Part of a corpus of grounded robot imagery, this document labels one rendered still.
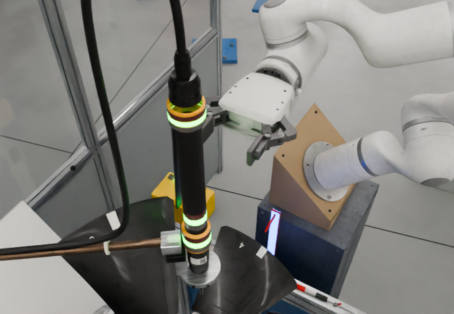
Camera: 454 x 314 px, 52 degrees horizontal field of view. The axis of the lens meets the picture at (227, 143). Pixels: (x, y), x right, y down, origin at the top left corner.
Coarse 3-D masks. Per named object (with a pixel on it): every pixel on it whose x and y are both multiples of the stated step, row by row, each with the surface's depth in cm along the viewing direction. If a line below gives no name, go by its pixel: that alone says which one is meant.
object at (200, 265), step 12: (180, 60) 47; (180, 72) 48; (192, 72) 49; (168, 84) 50; (180, 84) 49; (192, 84) 49; (168, 96) 51; (180, 96) 49; (192, 96) 50; (204, 252) 72; (192, 264) 75; (204, 264) 75
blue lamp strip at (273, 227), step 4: (272, 212) 118; (272, 216) 119; (276, 216) 118; (276, 220) 120; (272, 224) 122; (276, 224) 121; (272, 228) 123; (276, 228) 122; (272, 232) 124; (276, 232) 123; (272, 236) 125; (268, 240) 128; (272, 240) 127; (268, 244) 129; (272, 244) 128; (268, 248) 130; (272, 248) 129; (272, 252) 130
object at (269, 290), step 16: (224, 240) 112; (224, 256) 110; (240, 256) 110; (256, 256) 112; (272, 256) 113; (224, 272) 107; (240, 272) 108; (256, 272) 108; (272, 272) 110; (288, 272) 113; (208, 288) 104; (224, 288) 104; (240, 288) 104; (256, 288) 106; (272, 288) 107; (288, 288) 110; (208, 304) 101; (224, 304) 101; (240, 304) 102; (256, 304) 103; (272, 304) 105
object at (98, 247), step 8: (128, 240) 71; (136, 240) 71; (144, 240) 71; (152, 240) 71; (160, 240) 71; (64, 248) 70; (72, 248) 70; (80, 248) 70; (88, 248) 70; (96, 248) 70; (112, 248) 70; (120, 248) 71; (128, 248) 71; (136, 248) 71; (0, 256) 69; (8, 256) 69; (16, 256) 69; (24, 256) 69; (32, 256) 70; (40, 256) 70; (48, 256) 70
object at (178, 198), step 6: (174, 138) 57; (174, 144) 58; (174, 150) 59; (174, 156) 59; (174, 162) 60; (174, 168) 61; (174, 174) 62; (174, 180) 63; (180, 192) 66; (180, 198) 67; (180, 204) 68
